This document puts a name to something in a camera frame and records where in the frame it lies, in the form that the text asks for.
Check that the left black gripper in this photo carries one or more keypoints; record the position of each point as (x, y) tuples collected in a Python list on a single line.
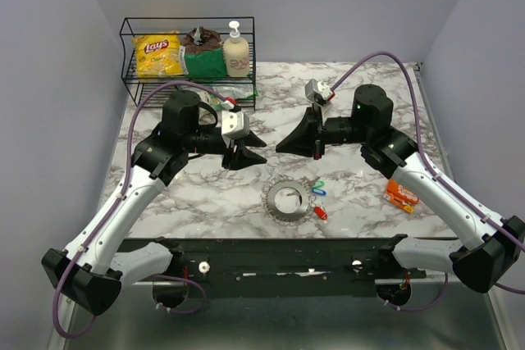
[(243, 157)]

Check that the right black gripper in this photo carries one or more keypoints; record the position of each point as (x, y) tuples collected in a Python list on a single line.
[(308, 138)]

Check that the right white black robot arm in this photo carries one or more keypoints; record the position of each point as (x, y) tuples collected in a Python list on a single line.
[(486, 245)]

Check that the orange packet near arm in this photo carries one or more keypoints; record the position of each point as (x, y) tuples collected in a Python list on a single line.
[(401, 197)]

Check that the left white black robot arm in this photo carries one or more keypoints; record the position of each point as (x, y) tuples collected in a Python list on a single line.
[(90, 270)]

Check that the green key tag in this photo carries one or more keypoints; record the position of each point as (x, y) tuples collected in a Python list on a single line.
[(318, 184)]

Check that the blue key tag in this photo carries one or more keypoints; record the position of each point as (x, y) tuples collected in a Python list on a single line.
[(319, 192)]

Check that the green white snack bag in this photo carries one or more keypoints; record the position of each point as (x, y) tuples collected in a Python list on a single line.
[(241, 93)]

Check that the red key tag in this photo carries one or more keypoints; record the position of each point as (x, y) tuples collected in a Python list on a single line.
[(320, 213)]

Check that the cream soap pump bottle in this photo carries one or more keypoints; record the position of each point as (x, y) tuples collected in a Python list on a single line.
[(236, 52)]

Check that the green brown snack bag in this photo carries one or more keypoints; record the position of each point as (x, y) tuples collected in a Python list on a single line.
[(201, 54)]

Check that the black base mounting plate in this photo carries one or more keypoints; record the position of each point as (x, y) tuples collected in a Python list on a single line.
[(285, 268)]

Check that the yellow Lays chips bag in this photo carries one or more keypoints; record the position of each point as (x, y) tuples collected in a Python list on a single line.
[(157, 55)]

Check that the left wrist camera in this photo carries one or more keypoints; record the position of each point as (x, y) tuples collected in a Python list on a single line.
[(234, 125)]

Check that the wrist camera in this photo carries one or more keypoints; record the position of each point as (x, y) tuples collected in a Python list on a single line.
[(234, 125), (318, 92)]

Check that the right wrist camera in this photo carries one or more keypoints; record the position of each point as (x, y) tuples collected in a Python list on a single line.
[(318, 92)]

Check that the black wire shelf rack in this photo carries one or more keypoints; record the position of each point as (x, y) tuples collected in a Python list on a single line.
[(135, 26)]

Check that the aluminium rail frame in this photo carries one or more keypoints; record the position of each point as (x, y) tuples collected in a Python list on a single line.
[(92, 270)]

